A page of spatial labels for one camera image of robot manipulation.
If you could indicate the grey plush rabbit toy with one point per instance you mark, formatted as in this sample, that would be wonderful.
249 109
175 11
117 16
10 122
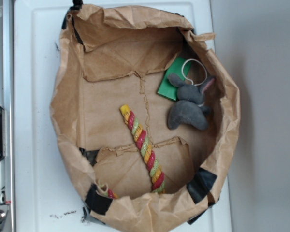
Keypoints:
190 108

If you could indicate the green rectangular block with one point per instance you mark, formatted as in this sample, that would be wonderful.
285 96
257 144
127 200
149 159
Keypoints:
173 78

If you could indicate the white rubber band loop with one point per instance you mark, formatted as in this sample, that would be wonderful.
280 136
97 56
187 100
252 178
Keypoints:
194 72

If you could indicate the brown paper bag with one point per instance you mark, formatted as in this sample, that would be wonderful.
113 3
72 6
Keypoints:
132 171

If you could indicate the aluminium frame rail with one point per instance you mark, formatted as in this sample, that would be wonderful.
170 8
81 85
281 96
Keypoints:
7 182

